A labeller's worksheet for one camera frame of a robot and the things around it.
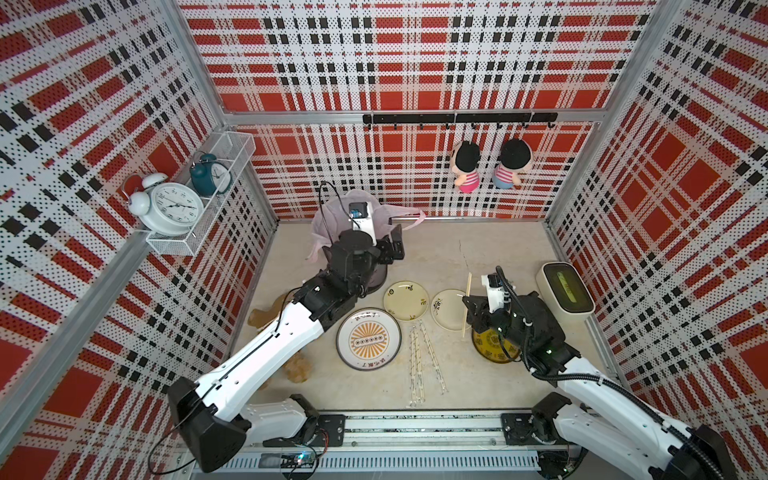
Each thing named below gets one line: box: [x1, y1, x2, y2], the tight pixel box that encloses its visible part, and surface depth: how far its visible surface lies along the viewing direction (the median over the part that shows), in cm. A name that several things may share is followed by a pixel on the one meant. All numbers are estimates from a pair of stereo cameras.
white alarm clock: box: [129, 173, 205, 237], surface depth 63 cm
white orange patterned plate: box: [336, 307, 402, 371], surface depth 90 cm
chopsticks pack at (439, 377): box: [419, 320, 449, 396], surface depth 86 cm
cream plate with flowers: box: [383, 280, 429, 322], surface depth 100 cm
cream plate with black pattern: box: [430, 289, 467, 332], surface depth 97 cm
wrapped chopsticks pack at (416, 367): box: [408, 324, 425, 407], surface depth 86 cm
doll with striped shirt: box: [493, 139, 533, 190], surface depth 96 cm
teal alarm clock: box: [189, 153, 232, 197], surface depth 73 cm
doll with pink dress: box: [450, 141, 481, 194], surface depth 100 cm
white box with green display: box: [536, 261, 596, 325], surface depth 95 cm
